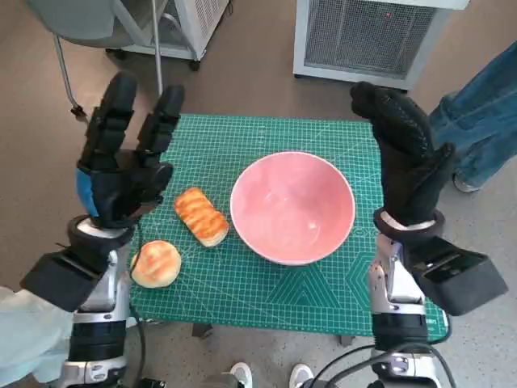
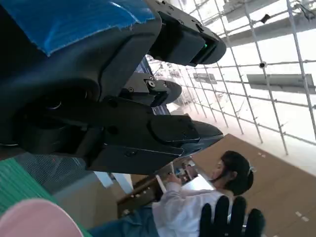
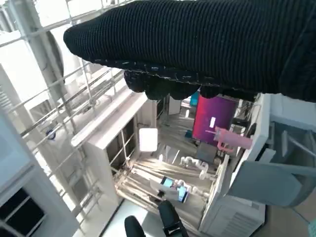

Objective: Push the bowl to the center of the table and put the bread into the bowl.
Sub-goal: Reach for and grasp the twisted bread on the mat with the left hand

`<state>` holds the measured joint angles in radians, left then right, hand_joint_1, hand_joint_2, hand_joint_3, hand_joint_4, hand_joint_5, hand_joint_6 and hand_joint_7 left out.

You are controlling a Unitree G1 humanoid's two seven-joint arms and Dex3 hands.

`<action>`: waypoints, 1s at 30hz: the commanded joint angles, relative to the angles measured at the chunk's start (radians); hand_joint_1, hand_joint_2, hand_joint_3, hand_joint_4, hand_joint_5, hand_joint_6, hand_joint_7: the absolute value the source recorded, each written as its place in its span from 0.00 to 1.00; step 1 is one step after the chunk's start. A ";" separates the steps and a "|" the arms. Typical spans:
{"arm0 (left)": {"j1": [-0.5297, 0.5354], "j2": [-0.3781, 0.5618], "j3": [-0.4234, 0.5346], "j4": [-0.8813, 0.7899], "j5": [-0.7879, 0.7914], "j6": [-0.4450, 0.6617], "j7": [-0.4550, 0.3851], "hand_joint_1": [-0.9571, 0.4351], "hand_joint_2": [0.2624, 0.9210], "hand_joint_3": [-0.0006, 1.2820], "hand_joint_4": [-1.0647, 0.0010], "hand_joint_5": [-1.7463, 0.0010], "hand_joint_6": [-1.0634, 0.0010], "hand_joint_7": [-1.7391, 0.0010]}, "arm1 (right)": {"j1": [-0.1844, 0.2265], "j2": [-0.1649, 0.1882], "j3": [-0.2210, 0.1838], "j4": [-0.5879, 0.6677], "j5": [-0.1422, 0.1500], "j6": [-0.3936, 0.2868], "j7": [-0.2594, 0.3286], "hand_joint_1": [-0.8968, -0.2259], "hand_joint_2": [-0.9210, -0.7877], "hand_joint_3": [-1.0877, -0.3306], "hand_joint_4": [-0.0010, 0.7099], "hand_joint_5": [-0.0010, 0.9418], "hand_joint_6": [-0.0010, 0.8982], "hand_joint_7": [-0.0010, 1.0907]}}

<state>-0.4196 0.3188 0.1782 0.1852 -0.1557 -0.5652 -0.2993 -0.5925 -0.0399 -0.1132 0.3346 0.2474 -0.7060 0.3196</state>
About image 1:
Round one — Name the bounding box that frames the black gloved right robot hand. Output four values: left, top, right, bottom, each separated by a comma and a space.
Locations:
349, 80, 456, 227

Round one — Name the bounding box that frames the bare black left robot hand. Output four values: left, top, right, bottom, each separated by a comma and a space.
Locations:
75, 71, 186, 231

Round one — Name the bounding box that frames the round toy bread bun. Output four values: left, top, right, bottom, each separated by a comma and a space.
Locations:
129, 239, 182, 289

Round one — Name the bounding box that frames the long braided toy bread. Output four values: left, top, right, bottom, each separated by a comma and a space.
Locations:
174, 187, 230, 247

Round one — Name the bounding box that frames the pink bowl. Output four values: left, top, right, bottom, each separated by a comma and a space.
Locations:
229, 151, 357, 267

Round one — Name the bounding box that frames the person in blue trousers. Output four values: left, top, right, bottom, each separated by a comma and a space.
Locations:
427, 40, 517, 193

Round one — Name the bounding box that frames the green cutting mat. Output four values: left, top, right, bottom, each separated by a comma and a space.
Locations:
128, 114, 449, 337

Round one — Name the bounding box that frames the white cabinet with mesh front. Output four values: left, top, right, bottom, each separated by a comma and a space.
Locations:
292, 0, 452, 92

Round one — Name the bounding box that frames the white metal pole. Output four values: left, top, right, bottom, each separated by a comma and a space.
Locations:
149, 0, 165, 98

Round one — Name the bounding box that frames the person in pale green clothing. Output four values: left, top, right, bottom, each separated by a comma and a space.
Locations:
0, 285, 76, 383

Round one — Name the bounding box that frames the grey chair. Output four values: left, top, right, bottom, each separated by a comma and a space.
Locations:
23, 0, 138, 118

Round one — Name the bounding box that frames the white cabinet on casters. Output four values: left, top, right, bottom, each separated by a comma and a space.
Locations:
105, 0, 233, 68

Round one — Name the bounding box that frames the white shoe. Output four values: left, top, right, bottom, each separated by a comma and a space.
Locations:
230, 361, 254, 388
289, 363, 313, 388

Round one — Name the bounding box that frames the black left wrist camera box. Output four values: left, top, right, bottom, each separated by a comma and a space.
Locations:
19, 247, 112, 312

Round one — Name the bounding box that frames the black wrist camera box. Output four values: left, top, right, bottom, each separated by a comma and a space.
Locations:
19, 247, 112, 312
407, 237, 509, 317

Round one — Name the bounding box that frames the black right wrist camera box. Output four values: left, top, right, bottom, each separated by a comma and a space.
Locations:
407, 237, 509, 317

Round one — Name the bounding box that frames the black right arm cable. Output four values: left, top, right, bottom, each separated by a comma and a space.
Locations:
310, 310, 454, 388

